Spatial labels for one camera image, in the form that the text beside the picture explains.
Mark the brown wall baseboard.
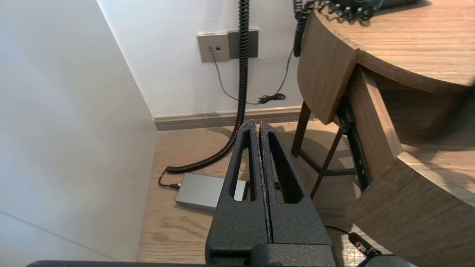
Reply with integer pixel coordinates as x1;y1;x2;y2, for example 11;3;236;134
153;106;316;131

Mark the black telephone base white keypad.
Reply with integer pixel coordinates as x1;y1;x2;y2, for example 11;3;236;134
341;0;422;10

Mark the thin black phone wire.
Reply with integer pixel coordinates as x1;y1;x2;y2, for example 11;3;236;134
210;47;295;105

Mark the grey power adapter box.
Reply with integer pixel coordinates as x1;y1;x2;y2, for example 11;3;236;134
176;172;248;213

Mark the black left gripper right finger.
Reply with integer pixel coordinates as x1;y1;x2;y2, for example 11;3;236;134
259;122;335;246

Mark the black power cable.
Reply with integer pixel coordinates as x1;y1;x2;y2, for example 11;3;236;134
158;0;250;189

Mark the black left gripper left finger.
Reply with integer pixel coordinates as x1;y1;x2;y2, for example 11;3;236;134
205;119;271;267

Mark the small bronze wall outlet plate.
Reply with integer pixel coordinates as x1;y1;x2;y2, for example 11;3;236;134
197;33;230;63

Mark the dark grey wall plate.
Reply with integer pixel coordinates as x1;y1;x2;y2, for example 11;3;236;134
227;29;259;59

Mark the black coiled handset cord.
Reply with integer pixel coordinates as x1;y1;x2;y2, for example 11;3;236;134
292;0;383;58

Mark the round wooden side table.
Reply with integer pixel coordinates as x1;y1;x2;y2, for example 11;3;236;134
291;0;475;201

